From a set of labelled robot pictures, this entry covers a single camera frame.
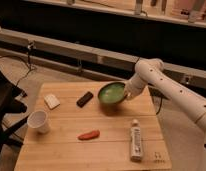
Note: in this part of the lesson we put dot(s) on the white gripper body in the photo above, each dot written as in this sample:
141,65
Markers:
135,85

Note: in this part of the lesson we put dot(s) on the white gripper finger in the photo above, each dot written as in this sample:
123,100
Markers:
128,96

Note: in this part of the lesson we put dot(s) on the green ceramic bowl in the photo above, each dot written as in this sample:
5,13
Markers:
112,93

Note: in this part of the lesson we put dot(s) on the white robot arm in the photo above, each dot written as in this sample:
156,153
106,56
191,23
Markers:
150,71

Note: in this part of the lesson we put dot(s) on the white tube bottle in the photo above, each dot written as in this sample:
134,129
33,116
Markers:
136,151

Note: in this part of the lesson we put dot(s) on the dark brown rectangular block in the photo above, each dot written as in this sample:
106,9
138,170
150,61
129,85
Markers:
84,99

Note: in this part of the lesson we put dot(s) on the white sponge block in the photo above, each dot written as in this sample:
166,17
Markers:
51,101

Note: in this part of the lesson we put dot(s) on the white paper cup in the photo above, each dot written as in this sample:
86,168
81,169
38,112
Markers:
38,121

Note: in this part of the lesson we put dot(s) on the black chair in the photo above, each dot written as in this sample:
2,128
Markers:
9,104

